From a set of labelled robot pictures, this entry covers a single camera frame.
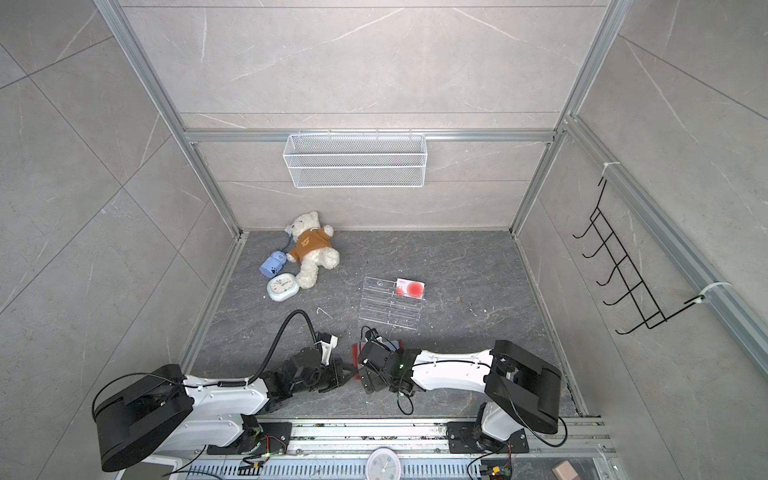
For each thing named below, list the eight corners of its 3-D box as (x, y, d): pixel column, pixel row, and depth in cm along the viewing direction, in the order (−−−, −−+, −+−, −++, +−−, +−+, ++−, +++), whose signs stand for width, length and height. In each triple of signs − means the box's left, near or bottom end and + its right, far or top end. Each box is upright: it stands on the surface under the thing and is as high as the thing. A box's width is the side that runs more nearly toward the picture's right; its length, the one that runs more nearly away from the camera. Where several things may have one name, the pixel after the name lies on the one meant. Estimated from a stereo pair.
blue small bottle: (261, 275, 107) (257, 268, 104) (276, 255, 113) (273, 248, 110) (275, 279, 106) (271, 272, 103) (289, 259, 112) (286, 252, 109)
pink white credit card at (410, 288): (394, 303, 100) (395, 287, 92) (396, 294, 102) (396, 278, 95) (422, 307, 99) (424, 292, 91) (423, 298, 101) (426, 282, 94)
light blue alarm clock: (266, 301, 100) (263, 297, 98) (273, 276, 107) (271, 272, 105) (296, 301, 100) (294, 297, 98) (302, 276, 107) (300, 272, 105)
